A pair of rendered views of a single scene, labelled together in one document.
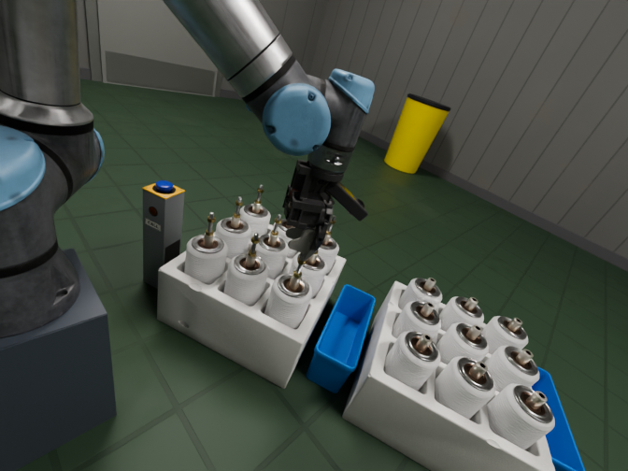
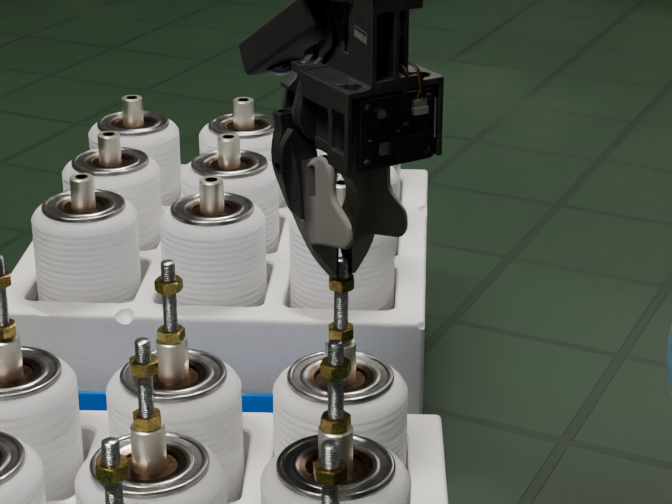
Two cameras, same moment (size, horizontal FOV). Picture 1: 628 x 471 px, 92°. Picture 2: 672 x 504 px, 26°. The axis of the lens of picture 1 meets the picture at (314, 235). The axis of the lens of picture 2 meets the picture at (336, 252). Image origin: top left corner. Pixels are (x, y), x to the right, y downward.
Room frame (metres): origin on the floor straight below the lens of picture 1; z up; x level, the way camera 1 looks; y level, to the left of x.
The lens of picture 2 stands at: (0.69, 0.90, 0.75)
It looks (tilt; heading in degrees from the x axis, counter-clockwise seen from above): 24 degrees down; 261
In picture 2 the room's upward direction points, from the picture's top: straight up
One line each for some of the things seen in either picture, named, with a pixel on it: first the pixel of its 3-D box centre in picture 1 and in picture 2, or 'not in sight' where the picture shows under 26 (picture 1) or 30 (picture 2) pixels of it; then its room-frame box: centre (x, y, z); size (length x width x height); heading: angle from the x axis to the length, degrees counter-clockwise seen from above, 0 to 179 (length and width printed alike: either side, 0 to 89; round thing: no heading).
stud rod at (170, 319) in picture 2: not in sight; (170, 311); (0.66, -0.02, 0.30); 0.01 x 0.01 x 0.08
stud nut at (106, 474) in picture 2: not in sight; (112, 468); (0.70, 0.22, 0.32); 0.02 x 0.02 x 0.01; 1
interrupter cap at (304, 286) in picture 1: (293, 285); (340, 378); (0.54, 0.01, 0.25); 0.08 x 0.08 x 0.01
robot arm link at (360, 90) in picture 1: (342, 110); not in sight; (0.54, 0.02, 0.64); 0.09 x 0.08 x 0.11; 110
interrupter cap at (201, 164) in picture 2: (471, 335); (229, 165); (0.58, -0.44, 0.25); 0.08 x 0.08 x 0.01
